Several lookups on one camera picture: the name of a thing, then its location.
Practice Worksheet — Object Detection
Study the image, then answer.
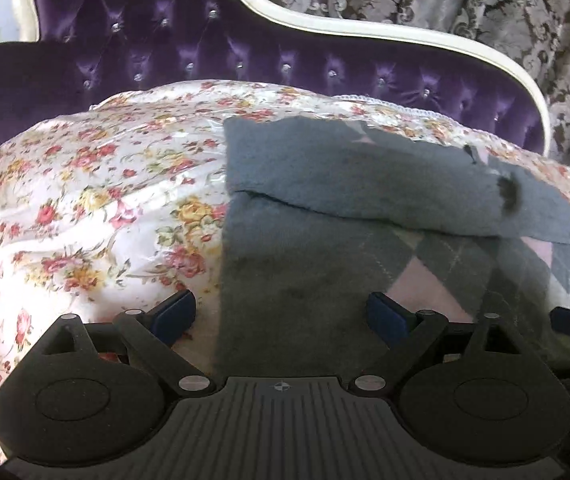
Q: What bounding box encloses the purple tufted chaise sofa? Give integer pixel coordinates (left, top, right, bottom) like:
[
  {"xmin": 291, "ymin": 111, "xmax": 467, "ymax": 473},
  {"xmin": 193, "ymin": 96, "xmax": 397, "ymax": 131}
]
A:
[{"xmin": 0, "ymin": 0, "xmax": 552, "ymax": 154}]

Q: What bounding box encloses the grey argyle knit sweater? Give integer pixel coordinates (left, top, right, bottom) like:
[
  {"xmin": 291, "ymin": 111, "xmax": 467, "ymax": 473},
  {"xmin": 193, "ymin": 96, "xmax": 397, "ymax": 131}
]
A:
[{"xmin": 213, "ymin": 117, "xmax": 570, "ymax": 378}]

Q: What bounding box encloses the floral bed cover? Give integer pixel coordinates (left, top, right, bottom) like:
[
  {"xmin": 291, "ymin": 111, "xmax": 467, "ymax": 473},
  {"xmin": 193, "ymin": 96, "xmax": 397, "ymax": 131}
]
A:
[{"xmin": 0, "ymin": 80, "xmax": 570, "ymax": 462}]

